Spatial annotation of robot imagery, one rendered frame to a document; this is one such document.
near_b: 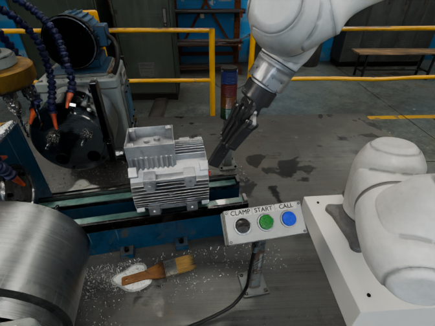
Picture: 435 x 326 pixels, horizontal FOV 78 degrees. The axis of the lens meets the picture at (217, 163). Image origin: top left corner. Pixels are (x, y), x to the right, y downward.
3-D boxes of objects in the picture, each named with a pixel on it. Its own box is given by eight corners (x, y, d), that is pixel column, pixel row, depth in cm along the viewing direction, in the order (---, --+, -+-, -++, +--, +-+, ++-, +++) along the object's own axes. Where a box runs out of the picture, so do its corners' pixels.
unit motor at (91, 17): (70, 130, 113) (28, 16, 88) (85, 99, 139) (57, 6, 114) (133, 125, 117) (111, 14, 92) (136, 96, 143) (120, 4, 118)
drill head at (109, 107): (37, 190, 86) (0, 119, 72) (68, 129, 119) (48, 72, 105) (118, 180, 90) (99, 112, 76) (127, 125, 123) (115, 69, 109)
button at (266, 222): (259, 231, 56) (261, 230, 54) (256, 216, 57) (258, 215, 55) (272, 228, 57) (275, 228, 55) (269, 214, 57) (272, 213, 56)
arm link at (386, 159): (397, 196, 80) (424, 129, 69) (416, 243, 66) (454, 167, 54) (338, 189, 85) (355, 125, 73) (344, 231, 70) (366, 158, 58)
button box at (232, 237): (224, 246, 58) (228, 246, 53) (219, 213, 60) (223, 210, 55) (298, 234, 61) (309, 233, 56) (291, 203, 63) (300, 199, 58)
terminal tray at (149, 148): (129, 172, 68) (123, 148, 64) (132, 150, 77) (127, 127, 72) (177, 167, 70) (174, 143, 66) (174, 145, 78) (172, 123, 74)
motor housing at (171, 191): (138, 226, 74) (124, 171, 63) (142, 182, 89) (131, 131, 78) (210, 216, 77) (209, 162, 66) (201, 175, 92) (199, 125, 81)
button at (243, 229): (235, 234, 55) (237, 234, 54) (233, 220, 56) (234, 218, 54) (249, 232, 56) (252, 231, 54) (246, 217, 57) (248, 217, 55)
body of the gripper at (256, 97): (245, 71, 62) (224, 105, 66) (256, 83, 56) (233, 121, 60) (269, 85, 66) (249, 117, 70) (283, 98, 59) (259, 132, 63)
